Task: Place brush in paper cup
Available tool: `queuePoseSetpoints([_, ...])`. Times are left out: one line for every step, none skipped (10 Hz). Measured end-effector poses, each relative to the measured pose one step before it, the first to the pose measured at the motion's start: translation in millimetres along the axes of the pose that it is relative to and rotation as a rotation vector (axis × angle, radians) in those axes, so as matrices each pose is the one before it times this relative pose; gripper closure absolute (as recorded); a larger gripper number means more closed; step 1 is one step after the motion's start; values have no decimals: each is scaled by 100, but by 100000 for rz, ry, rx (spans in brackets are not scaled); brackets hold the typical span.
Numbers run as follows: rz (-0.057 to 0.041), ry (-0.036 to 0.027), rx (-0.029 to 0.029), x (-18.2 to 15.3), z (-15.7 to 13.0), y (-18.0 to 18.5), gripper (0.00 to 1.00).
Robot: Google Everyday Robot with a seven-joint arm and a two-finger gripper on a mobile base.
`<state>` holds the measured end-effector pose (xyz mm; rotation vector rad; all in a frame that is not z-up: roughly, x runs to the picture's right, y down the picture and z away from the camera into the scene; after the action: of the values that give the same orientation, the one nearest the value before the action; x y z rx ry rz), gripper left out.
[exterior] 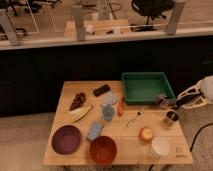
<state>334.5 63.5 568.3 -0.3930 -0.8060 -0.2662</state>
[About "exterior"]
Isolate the white paper cup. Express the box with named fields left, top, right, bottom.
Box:
left=150, top=136, right=171, bottom=158

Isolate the small metal cup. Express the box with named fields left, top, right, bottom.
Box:
left=164, top=111, right=179, bottom=126

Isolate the blue plastic cup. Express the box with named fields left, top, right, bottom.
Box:
left=102, top=105, right=115, bottom=121

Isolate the green plastic tray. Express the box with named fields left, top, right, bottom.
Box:
left=122, top=72, right=176, bottom=105

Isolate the apple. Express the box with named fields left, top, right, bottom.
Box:
left=139, top=127, right=153, bottom=141

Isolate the metal spoon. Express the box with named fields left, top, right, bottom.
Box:
left=126, top=111, right=143, bottom=127

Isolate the orange carrot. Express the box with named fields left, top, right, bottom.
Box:
left=117, top=98, right=124, bottom=116

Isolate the light blue cloth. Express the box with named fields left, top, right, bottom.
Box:
left=101, top=92, right=117, bottom=106

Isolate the red-brown bowl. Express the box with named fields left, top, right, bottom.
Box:
left=90, top=136, right=117, bottom=165

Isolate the wooden table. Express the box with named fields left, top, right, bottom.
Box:
left=52, top=81, right=193, bottom=165

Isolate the black office chair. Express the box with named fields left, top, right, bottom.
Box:
left=131, top=0, right=175, bottom=25

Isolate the bunch of dark grapes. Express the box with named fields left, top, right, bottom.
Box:
left=70, top=92, right=86, bottom=110

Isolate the cream yellow banana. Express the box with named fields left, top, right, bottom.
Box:
left=69, top=105, right=93, bottom=122

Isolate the purple bowl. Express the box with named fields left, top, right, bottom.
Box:
left=51, top=125, right=81, bottom=155

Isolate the black floor cable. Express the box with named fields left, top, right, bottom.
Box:
left=189, top=122, right=213, bottom=153

